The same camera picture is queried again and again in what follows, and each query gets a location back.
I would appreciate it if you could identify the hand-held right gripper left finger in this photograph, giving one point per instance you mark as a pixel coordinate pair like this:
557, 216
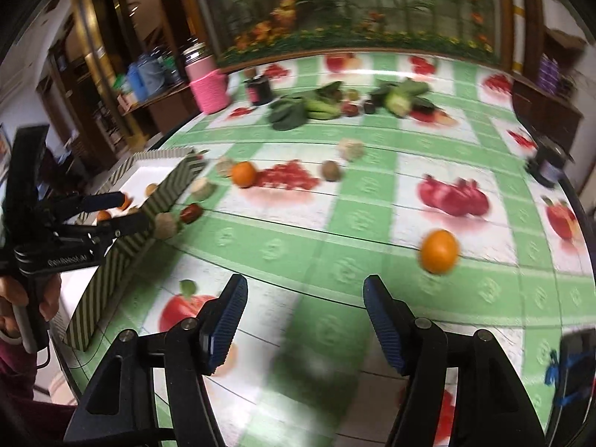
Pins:
223, 330

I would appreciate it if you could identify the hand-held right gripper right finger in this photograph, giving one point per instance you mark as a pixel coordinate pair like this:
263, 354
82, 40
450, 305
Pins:
389, 335

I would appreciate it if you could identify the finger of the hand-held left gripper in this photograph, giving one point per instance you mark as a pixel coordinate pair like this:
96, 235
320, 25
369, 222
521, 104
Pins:
105, 200
135, 223

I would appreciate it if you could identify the orange with stem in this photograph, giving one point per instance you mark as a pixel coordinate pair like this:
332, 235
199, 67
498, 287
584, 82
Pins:
103, 216

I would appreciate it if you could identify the beige corn cob piece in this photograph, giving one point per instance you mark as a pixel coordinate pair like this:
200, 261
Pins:
203, 188
350, 149
223, 166
166, 226

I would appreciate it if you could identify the brown round fruit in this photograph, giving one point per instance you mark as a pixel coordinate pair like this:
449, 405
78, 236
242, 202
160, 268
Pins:
331, 170
151, 189

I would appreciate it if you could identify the red date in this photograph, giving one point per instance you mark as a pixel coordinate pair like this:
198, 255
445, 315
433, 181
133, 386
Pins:
191, 213

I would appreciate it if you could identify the striped cardboard box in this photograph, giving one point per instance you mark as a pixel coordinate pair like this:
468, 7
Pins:
179, 179

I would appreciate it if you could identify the person's left forearm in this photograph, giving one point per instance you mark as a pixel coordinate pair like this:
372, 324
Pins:
21, 377

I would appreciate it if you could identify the person's left hand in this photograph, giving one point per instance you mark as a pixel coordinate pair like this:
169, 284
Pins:
46, 300

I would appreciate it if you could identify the wooden cabinet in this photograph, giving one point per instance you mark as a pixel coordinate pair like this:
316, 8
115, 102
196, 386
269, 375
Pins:
156, 107

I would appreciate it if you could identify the blue thermos jug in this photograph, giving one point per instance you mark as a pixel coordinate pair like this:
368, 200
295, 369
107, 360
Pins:
135, 82

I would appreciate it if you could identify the green checked fruit-print tablecloth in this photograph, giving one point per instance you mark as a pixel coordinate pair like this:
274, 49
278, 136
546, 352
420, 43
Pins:
372, 205

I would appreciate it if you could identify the grey-blue kettle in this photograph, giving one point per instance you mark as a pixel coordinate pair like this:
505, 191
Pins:
152, 73

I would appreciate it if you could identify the pink thermos with knit sleeve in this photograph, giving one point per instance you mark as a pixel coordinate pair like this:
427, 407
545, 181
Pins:
209, 88

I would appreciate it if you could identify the dark jar with red label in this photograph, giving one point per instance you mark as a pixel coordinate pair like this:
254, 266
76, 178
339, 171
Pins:
259, 89

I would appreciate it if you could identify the black object with blue tape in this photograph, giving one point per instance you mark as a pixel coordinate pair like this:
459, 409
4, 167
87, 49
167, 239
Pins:
575, 368

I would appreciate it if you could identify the green cucumbers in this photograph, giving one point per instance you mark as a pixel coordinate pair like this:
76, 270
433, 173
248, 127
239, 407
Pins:
322, 107

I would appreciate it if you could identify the small red fruit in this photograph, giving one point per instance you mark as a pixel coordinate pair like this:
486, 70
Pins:
350, 109

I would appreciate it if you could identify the small dark plum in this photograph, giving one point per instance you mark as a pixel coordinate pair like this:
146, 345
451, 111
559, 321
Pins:
370, 106

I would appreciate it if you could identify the dark eggplant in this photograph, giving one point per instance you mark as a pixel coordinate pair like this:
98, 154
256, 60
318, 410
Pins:
423, 105

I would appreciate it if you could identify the dark round container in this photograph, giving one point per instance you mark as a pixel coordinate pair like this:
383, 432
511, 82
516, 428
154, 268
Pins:
547, 165

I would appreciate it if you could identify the pile of green vegetables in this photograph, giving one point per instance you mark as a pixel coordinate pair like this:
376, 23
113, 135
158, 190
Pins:
398, 100

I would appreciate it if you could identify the green grape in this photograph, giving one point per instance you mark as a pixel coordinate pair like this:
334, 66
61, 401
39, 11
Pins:
352, 94

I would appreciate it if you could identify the purple boxes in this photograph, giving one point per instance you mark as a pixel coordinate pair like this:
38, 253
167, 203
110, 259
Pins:
547, 73

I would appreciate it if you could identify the artificial flower glass display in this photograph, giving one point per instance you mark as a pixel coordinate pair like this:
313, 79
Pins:
372, 4

